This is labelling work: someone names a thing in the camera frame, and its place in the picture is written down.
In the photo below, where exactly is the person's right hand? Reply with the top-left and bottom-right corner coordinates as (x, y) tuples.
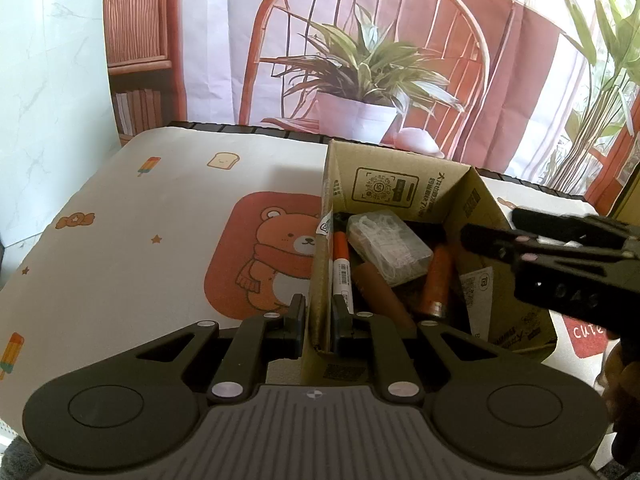
(596, 339), (640, 467)

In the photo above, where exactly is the orange cylindrical tube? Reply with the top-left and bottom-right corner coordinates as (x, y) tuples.
(419, 245), (454, 321)

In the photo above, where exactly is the brown cardboard panel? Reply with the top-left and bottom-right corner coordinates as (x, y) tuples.
(612, 160), (640, 222)

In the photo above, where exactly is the brown cardboard box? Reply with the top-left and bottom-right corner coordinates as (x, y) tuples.
(300, 140), (558, 387)

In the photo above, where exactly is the cartoon printed tablecloth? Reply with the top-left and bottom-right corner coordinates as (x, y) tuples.
(0, 127), (640, 480)

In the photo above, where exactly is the reddish-brown cylindrical tube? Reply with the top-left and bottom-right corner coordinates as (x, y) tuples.
(354, 264), (416, 330)

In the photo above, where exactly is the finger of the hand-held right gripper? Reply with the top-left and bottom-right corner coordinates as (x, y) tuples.
(511, 207), (627, 244)
(459, 223), (540, 272)

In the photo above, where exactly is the white marble board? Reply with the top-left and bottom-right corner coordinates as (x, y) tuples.
(0, 0), (124, 247)

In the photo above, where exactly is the clear plastic packet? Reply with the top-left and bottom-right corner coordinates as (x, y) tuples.
(346, 211), (435, 287)

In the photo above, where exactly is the orange-capped white marker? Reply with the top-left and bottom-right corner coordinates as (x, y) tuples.
(330, 215), (357, 316)

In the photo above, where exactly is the printed chair and plant backdrop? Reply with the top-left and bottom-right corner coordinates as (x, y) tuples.
(102, 0), (640, 207)

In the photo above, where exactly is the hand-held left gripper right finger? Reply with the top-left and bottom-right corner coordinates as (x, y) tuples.
(331, 296), (495, 404)

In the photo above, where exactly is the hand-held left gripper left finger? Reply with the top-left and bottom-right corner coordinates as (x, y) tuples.
(136, 293), (307, 404)

